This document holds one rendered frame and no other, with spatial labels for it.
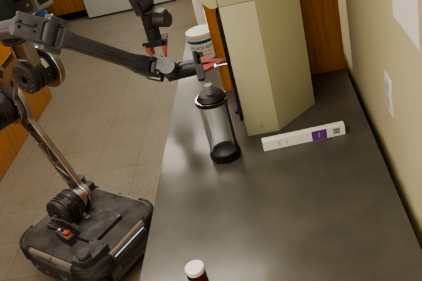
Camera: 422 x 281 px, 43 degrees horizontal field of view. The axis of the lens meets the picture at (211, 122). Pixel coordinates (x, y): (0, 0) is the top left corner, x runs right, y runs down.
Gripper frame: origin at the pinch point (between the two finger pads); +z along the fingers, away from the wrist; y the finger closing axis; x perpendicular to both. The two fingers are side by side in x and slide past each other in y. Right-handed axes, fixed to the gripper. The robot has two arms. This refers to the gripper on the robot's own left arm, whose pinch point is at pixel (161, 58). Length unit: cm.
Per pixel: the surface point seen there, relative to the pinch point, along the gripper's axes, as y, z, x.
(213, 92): 26, -8, -55
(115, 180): -73, 109, 78
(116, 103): -94, 109, 191
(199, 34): 14.7, 1.2, 21.3
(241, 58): 36, -13, -45
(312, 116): 55, 17, -40
